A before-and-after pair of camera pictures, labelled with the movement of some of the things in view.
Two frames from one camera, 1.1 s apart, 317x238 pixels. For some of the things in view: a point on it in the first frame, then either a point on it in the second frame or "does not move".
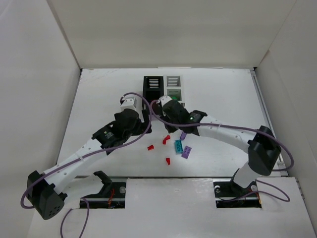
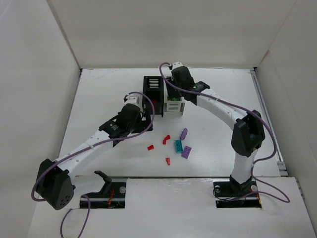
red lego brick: x=151 y=147 does not move
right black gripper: x=158 y=110 to x=174 y=90
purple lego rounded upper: x=183 y=136 does not move
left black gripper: x=144 y=119 does not move
